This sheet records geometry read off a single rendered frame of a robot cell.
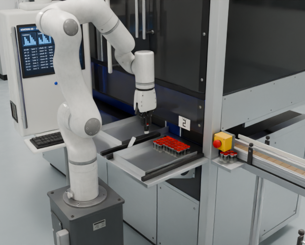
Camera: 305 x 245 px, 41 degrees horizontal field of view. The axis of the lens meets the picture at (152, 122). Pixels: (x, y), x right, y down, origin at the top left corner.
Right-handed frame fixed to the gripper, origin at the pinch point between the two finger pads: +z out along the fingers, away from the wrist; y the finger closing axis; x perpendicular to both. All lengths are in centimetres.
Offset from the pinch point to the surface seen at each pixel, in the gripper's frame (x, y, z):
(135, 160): -13.9, -4.0, 25.0
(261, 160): 34, -43, 22
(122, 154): -22.4, -2.2, 23.9
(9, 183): -190, -3, 103
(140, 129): -43, -31, 23
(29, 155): -229, -40, 100
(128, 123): -55, -32, 22
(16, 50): -86, 20, -26
